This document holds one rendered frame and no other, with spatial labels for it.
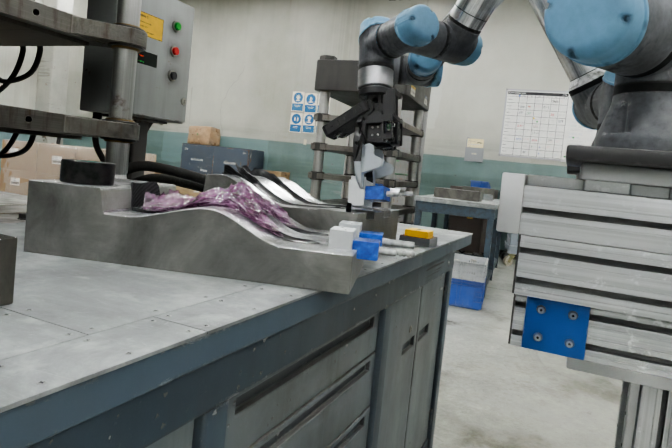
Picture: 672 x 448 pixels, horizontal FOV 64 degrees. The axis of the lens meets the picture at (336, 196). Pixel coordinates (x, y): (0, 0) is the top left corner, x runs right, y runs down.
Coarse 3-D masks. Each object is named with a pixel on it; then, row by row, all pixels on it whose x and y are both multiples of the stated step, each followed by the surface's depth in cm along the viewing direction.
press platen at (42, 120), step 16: (0, 112) 120; (16, 112) 123; (32, 112) 127; (48, 112) 131; (16, 128) 124; (32, 128) 127; (48, 128) 131; (64, 128) 135; (80, 128) 137; (96, 128) 139; (112, 128) 140; (128, 128) 142; (32, 144) 171
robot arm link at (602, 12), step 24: (552, 0) 70; (576, 0) 67; (600, 0) 65; (624, 0) 63; (648, 0) 64; (552, 24) 70; (576, 24) 68; (600, 24) 65; (624, 24) 64; (648, 24) 65; (576, 48) 68; (600, 48) 66; (624, 48) 66; (648, 48) 68; (624, 72) 73
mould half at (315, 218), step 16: (208, 176) 119; (224, 176) 117; (256, 176) 129; (304, 192) 137; (288, 208) 111; (304, 208) 109; (320, 208) 108; (336, 208) 112; (352, 208) 116; (384, 208) 127; (304, 224) 109; (320, 224) 108; (336, 224) 106; (368, 224) 110; (384, 224) 119
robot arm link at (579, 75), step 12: (528, 0) 138; (540, 0) 134; (540, 12) 136; (564, 60) 136; (576, 72) 134; (588, 72) 133; (600, 72) 132; (576, 84) 135; (588, 84) 132; (576, 96) 136; (588, 96) 133; (576, 108) 139; (588, 108) 132; (576, 120) 143; (588, 120) 136
